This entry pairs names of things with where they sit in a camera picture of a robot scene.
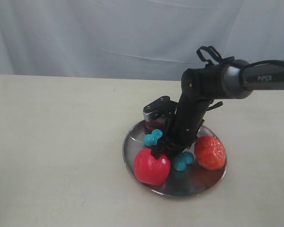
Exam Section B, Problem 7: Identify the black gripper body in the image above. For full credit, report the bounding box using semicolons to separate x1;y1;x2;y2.
158;94;213;153

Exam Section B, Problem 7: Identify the blue dumbbell toy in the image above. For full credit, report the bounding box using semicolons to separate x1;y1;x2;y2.
143;129;195;171

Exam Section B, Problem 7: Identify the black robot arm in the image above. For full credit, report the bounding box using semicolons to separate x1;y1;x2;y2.
151;60;284;159

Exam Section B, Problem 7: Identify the red apple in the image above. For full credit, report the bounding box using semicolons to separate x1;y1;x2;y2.
133;148;171;186

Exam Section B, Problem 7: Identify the dark purple sweet potato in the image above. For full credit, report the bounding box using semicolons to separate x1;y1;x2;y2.
145;120;165;132

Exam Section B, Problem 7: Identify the orange fruit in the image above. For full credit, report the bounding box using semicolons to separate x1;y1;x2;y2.
194;136;226;171

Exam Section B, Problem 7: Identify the round stainless steel plate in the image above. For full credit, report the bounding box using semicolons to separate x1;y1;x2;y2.
123;120;227;197

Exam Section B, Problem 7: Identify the light blue backdrop cloth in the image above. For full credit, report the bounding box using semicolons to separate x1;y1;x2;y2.
0;0;284;80

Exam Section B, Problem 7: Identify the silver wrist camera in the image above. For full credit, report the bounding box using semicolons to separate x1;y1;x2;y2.
143;96;178;122

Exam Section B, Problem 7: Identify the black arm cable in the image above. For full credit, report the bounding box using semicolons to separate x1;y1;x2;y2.
195;45;235;66

